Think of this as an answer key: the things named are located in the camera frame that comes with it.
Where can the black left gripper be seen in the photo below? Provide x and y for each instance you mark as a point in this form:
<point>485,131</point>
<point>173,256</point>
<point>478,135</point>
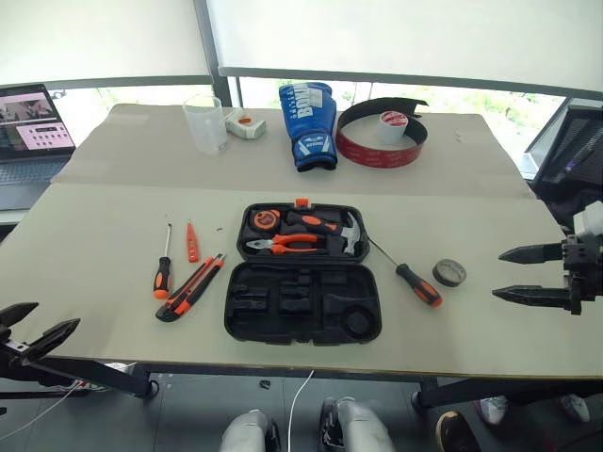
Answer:
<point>11,350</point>

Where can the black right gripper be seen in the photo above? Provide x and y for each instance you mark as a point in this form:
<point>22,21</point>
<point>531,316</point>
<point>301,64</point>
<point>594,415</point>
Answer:
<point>586,273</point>

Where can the black electrical tape roll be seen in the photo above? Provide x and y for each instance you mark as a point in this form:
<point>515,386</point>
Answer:
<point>447,279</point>

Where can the orange black utility knife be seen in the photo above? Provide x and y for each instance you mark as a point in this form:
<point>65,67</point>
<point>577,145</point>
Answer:
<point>188,292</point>

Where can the orange voltage tester pen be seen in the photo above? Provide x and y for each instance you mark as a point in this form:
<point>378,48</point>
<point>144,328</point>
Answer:
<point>192,245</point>

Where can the black plastic tool case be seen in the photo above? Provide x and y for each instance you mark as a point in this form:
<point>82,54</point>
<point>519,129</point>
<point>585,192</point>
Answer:
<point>301,306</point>

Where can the black computer monitor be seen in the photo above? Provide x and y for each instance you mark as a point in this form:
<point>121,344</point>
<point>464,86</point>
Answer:
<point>570,146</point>

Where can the white sneaker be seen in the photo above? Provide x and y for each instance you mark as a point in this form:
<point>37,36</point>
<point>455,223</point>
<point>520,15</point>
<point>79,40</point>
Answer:
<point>575,407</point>
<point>492,408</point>

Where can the black orange shoe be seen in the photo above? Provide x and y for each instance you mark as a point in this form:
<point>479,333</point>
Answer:
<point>454,431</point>

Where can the open laptop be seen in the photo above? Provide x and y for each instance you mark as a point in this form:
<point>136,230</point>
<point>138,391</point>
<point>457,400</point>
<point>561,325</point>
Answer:
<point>28,141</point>

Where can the red black coiled belt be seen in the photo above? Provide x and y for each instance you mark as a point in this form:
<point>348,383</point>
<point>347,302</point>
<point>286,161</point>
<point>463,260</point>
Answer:
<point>377,157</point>

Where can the white tape roll red top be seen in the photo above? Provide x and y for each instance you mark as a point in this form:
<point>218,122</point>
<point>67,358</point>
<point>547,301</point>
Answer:
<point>391,127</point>

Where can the small black floor object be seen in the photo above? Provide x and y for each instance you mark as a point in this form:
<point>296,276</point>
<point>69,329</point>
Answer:
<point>265,384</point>

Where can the orange black tape measure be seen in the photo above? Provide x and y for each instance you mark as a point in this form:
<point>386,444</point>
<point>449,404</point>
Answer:
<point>265,220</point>

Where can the clear plastic measuring cup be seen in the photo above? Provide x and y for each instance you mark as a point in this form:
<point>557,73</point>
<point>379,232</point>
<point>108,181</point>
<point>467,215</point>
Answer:
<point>205,127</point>

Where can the white roller blind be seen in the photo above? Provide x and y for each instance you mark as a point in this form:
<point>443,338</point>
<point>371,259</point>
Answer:
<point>424,37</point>
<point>94,37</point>

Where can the blue boxing glove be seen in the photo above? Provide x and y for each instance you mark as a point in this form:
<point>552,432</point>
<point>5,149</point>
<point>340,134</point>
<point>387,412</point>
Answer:
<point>308,122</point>

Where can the white device with orange button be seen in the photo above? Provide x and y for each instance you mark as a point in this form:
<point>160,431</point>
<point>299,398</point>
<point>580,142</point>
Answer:
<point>242,128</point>

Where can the black table leg frame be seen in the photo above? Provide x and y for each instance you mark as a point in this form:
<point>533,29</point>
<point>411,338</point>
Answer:
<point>494,387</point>
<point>94,372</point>

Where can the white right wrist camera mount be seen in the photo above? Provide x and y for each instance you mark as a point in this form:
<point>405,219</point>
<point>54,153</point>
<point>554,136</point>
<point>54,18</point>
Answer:
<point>591,221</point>

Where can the dark grey window post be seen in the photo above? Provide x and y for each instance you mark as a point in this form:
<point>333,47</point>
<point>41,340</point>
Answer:
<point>212,47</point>

